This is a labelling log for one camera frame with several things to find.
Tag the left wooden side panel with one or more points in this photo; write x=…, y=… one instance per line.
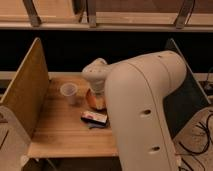
x=22, y=101

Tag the clear plastic cup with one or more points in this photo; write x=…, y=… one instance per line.
x=69, y=91

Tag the orange ceramic bowl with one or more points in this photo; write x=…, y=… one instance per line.
x=95, y=102

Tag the wooden shelf with brackets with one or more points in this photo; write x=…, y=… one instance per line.
x=108, y=15

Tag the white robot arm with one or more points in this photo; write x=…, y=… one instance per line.
x=134, y=91

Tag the black and white box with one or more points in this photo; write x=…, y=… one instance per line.
x=94, y=117

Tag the white rounded gripper body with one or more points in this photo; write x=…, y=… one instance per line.
x=95, y=74

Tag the right dark side panel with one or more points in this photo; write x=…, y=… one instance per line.
x=182, y=105

